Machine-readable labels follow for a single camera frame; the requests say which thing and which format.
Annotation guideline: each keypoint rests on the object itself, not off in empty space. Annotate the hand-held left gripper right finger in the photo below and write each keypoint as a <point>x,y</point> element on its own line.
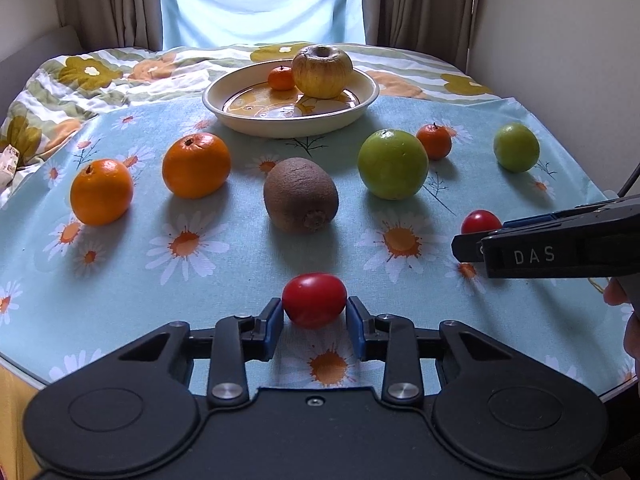
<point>356,325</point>

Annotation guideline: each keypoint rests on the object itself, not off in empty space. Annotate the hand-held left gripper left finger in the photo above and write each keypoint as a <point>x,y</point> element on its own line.
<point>274,322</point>

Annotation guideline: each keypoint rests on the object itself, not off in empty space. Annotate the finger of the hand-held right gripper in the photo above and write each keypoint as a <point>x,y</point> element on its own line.
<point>467,247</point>
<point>527,220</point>

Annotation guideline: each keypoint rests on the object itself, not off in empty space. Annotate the red cherry tomato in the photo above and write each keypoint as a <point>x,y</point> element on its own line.
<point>314,300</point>
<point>479,221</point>

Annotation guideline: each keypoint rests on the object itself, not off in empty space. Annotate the small green apple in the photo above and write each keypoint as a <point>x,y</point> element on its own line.
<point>516,147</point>

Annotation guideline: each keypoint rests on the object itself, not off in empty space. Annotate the small mandarin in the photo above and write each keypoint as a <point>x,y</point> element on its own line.
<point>281,79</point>
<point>434,142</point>

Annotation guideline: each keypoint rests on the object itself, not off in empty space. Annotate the large green apple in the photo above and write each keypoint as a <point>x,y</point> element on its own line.
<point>392,165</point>

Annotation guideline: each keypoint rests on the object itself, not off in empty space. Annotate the brown kiwi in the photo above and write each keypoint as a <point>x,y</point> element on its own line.
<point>300,192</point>

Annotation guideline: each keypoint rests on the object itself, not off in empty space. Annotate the large orange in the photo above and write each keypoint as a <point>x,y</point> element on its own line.
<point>196,166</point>
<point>102,192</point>

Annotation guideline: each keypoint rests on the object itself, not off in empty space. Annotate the cream oval bowl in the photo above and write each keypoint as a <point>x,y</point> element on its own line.
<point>260,121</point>

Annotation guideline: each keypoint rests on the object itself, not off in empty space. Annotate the person's right hand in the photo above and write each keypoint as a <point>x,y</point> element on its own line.
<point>633,342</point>

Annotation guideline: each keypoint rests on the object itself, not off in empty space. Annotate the light blue daisy tablecloth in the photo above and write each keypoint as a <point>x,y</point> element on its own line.
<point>150,280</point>

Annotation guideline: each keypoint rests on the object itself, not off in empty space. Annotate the wrinkled yellow apple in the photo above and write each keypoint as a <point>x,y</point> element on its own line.
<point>322,72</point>

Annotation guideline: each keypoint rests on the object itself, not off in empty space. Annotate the brown curtain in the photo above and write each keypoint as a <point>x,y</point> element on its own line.
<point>420,0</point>
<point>105,0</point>

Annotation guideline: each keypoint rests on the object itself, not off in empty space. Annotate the striped floral blanket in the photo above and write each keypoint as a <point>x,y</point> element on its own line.
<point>100,75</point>

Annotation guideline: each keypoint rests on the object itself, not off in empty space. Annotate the crumpled printed packet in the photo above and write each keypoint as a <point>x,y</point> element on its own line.
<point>7,165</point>

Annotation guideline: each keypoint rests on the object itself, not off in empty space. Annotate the white sheer curtain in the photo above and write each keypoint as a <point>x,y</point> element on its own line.
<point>260,0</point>

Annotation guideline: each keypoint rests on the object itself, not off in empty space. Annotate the beige bed headboard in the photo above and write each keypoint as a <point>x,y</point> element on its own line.
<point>40,52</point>

